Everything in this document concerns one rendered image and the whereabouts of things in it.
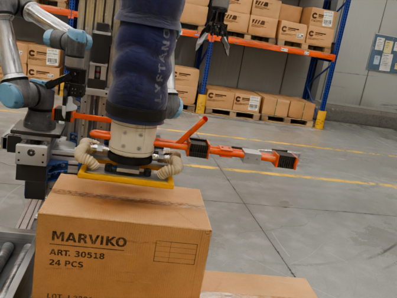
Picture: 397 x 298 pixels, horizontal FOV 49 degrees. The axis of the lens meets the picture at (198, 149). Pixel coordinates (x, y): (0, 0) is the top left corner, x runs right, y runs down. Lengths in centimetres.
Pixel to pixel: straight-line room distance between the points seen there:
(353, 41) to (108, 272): 1041
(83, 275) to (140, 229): 26
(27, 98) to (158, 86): 75
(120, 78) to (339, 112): 1019
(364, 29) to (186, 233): 1041
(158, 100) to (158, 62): 13
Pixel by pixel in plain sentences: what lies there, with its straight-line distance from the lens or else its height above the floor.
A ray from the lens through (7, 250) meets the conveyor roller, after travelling 215.
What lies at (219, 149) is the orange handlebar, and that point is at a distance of 166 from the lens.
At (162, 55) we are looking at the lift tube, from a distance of 154.
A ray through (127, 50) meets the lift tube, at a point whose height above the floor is 151.
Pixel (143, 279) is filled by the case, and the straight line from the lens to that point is 165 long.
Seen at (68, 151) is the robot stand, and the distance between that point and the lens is 222.
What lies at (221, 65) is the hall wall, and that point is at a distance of 1040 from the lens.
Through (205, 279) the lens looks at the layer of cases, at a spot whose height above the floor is 54.
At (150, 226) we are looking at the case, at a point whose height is 94.
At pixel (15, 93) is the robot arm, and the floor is 122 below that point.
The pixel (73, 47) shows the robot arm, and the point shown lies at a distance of 185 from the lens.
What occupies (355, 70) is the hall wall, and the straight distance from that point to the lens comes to 1168.
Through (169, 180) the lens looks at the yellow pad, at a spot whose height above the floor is 107.
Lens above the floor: 161
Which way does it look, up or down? 15 degrees down
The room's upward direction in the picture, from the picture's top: 10 degrees clockwise
